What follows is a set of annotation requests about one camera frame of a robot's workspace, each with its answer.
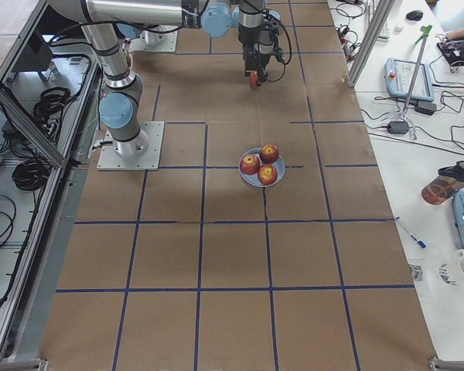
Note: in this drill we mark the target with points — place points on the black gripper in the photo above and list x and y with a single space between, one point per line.
264 48

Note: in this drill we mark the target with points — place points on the yellow red apple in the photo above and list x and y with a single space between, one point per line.
254 80

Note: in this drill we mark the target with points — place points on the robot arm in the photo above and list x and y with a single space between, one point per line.
251 15
118 110

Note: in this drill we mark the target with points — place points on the red apple back on plate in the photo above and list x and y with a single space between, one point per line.
269 153

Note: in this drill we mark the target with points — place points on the red apple on plate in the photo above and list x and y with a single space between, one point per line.
249 164
267 174
269 153

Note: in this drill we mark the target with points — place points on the red apple left on plate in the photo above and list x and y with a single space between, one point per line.
249 164

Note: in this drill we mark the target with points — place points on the red apple front on plate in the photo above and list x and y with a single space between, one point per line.
267 174

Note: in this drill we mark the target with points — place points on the white round plate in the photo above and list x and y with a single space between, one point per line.
253 179

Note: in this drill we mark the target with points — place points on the teach pendant far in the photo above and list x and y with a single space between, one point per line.
398 76

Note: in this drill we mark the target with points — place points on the black power brick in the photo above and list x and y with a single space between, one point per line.
398 127

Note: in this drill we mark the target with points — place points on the black computer mouse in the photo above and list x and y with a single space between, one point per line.
415 15

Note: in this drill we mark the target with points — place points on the green tipped metal rod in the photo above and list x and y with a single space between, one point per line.
422 39

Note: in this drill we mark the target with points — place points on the brown patterned bottle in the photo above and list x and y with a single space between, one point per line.
449 181

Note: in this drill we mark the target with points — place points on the blue white pen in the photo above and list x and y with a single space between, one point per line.
410 233

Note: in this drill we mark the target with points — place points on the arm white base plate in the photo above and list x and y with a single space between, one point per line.
147 150
154 43

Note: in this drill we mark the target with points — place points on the aluminium frame rail left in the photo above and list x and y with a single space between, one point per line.
18 19

